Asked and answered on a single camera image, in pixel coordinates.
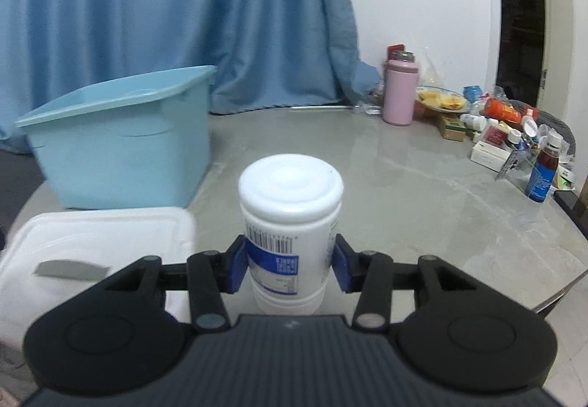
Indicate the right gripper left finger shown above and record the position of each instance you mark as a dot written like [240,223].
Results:
[209,274]

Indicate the brown syrup bottle blue label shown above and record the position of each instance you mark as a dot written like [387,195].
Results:
[544,168]

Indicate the white plastic bin lid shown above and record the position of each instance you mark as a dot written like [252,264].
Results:
[55,256]

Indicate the light blue plastic bin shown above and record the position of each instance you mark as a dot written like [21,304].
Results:
[135,142]

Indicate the green brown small box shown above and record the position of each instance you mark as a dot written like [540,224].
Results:
[451,127]

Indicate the plate of yellow snacks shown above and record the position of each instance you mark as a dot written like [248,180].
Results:
[442,100]

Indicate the orange tube bottle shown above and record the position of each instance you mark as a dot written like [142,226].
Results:
[496,109]

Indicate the blue curtain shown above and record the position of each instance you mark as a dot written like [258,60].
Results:
[267,53]

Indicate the pink thermos bottle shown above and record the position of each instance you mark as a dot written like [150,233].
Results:
[401,78]

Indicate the white pill bottle blue label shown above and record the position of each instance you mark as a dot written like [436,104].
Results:
[290,205]

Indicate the white medicine box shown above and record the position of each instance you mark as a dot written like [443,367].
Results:
[489,156]

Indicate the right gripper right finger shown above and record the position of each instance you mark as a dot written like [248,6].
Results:
[371,274]

